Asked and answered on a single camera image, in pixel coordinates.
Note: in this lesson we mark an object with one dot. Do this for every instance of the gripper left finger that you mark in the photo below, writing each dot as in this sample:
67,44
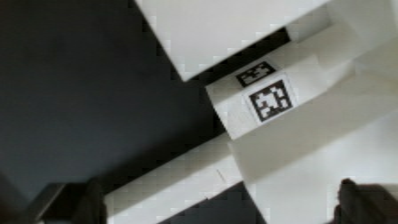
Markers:
68,204

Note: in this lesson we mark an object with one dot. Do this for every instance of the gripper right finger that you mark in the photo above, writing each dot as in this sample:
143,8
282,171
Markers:
369,205

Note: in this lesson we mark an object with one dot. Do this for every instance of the white chair seat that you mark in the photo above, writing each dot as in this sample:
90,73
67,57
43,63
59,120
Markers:
312,120

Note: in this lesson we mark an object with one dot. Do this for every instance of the white chair back frame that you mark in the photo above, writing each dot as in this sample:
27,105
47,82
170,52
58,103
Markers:
207,28

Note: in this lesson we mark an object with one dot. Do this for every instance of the white U-shaped fence wall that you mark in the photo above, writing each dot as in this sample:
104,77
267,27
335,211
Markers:
189,180

